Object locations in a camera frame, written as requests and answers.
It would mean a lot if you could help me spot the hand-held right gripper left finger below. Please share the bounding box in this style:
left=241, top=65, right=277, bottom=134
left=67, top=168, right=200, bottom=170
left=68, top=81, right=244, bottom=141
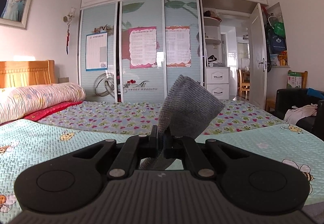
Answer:
left=72, top=125, right=159, bottom=180

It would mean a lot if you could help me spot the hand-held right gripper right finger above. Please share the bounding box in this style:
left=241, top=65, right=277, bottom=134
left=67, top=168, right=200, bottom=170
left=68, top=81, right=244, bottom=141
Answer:
left=164, top=129, right=251, bottom=178

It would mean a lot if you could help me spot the grey knitted sweater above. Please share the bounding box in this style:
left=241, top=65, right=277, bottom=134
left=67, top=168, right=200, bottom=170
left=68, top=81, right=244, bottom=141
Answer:
left=139, top=75, right=225, bottom=171

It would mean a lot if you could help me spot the white drawer unit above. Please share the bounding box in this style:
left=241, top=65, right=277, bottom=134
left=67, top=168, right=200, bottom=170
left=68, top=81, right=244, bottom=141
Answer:
left=206, top=66, right=231, bottom=100

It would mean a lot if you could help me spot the pink-bordered paper chart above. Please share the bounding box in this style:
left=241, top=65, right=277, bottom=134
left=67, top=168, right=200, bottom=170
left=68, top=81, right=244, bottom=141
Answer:
left=128, top=27, right=157, bottom=69
left=165, top=26, right=191, bottom=67

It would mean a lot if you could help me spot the wooden dining chair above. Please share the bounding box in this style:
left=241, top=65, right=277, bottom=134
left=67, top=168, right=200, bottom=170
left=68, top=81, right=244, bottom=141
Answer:
left=237, top=69, right=250, bottom=99

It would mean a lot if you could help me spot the blue-bordered paper chart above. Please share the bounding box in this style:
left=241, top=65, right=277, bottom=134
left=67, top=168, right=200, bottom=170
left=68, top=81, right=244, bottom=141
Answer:
left=85, top=33, right=108, bottom=72

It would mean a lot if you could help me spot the red cloth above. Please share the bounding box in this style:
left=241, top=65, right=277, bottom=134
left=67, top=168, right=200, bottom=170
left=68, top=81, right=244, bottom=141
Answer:
left=24, top=101, right=84, bottom=121

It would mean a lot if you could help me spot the mint quilted bee blanket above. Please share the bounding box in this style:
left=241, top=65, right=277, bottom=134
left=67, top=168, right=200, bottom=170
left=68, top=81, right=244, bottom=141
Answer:
left=0, top=119, right=324, bottom=217

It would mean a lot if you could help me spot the pink rolled quilt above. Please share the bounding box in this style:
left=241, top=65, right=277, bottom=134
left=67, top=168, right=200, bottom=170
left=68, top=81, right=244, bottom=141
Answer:
left=0, top=82, right=86, bottom=125

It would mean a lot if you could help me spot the black sofa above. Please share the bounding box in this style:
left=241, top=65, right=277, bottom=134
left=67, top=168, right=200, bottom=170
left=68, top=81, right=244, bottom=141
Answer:
left=275, top=88, right=324, bottom=142

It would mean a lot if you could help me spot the white sliding-door wardrobe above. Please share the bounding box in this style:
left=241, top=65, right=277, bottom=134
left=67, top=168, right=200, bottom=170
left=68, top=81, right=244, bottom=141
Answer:
left=80, top=0, right=269, bottom=103

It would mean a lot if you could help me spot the white room door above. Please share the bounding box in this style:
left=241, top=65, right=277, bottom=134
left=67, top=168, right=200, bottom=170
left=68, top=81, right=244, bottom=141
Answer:
left=249, top=3, right=268, bottom=110

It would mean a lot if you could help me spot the white cloth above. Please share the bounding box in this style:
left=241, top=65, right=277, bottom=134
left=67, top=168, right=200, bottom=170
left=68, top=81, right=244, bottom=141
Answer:
left=283, top=104, right=318, bottom=124

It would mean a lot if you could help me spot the green and white carton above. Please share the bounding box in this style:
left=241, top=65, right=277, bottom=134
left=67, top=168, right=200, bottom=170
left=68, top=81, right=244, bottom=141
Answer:
left=287, top=70, right=303, bottom=89

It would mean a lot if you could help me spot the wooden headboard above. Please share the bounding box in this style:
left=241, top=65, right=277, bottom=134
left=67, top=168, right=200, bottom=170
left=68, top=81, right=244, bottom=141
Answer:
left=0, top=60, right=55, bottom=89

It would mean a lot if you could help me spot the blue shopping bag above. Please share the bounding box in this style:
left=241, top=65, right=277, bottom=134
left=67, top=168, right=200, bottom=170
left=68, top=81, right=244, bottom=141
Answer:
left=268, top=29, right=288, bottom=54

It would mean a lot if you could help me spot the blue cloth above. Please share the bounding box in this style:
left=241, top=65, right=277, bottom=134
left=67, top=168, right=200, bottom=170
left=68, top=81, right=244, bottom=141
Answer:
left=306, top=88, right=324, bottom=100

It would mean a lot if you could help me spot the green shopping bag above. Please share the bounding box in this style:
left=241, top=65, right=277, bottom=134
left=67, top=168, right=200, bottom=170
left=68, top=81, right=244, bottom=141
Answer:
left=272, top=18, right=285, bottom=37

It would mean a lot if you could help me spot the wall lamp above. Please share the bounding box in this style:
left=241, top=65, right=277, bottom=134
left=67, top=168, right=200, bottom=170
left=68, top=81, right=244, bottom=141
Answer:
left=63, top=7, right=77, bottom=23

